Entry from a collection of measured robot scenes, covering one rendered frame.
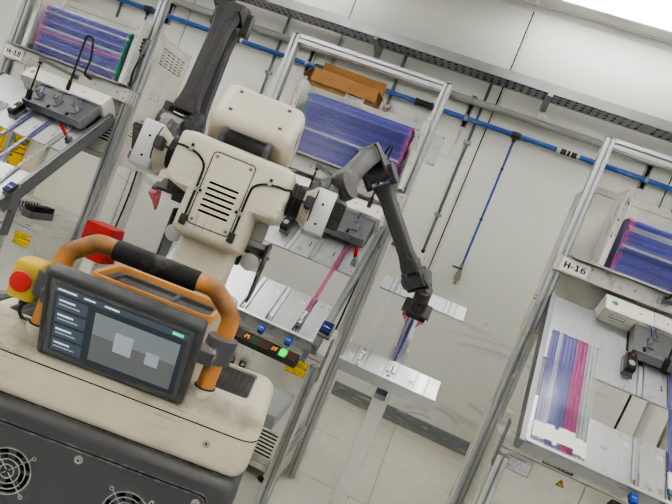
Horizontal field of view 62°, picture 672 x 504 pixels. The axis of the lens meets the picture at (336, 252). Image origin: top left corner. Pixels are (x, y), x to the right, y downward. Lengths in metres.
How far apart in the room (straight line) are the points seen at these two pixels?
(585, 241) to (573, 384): 0.70
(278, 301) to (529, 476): 1.17
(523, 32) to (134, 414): 3.70
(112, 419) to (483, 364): 3.19
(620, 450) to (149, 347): 1.69
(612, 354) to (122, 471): 1.87
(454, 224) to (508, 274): 0.49
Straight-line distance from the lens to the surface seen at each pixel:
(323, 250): 2.35
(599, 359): 2.40
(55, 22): 3.32
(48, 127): 3.03
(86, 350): 1.01
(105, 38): 3.13
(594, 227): 2.68
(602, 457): 2.17
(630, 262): 2.51
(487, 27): 4.25
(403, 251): 1.87
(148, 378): 0.99
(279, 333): 2.09
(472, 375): 4.00
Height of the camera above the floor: 1.17
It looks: 3 degrees down
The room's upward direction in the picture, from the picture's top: 22 degrees clockwise
